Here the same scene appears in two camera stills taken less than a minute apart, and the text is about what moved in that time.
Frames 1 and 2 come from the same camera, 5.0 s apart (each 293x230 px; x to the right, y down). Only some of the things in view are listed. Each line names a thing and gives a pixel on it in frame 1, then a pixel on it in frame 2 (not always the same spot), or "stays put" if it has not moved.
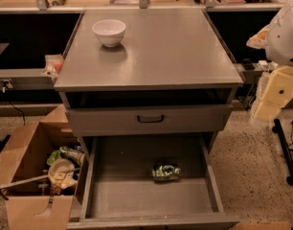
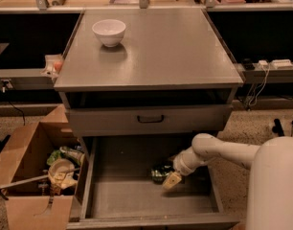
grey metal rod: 6,186 stays put
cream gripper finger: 282,86 -> 171,180
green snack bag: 166,172 stays put
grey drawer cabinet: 146,92 stays put
